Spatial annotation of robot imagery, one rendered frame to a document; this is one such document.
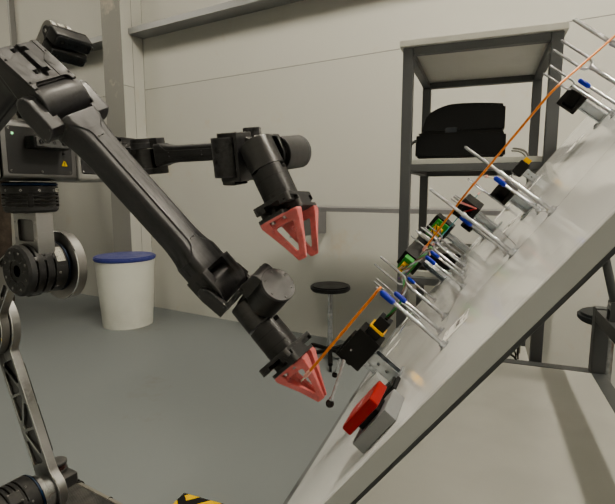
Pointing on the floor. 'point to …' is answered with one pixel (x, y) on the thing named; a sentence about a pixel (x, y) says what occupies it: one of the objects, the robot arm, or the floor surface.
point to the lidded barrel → (125, 289)
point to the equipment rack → (529, 53)
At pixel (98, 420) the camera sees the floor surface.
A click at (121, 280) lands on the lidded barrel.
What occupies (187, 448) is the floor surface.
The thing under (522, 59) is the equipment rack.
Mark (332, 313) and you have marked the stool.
